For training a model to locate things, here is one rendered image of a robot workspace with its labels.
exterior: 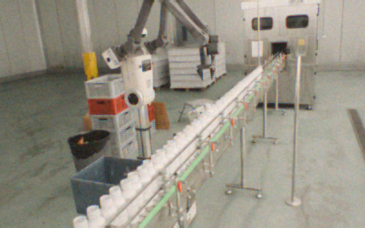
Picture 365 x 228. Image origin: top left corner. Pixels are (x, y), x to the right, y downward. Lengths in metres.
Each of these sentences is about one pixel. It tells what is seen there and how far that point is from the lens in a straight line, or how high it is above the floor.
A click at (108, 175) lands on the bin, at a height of 0.82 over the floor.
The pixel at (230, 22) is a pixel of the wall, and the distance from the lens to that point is 12.02.
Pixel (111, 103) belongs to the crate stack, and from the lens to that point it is 4.02.
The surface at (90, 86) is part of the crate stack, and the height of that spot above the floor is 1.05.
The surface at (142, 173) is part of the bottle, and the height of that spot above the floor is 1.15.
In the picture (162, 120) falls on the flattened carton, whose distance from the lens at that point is 5.32.
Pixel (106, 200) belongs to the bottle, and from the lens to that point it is 1.03.
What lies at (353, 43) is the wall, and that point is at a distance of 11.77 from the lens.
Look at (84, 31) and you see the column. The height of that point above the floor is 1.87.
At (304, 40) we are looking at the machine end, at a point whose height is 1.34.
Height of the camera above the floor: 1.67
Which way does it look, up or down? 16 degrees down
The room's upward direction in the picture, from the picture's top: 4 degrees counter-clockwise
